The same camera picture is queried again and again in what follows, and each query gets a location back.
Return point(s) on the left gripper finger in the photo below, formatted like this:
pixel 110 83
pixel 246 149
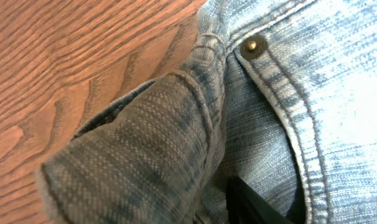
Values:
pixel 245 206

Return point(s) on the light blue denim jeans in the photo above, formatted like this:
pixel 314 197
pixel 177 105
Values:
pixel 282 94

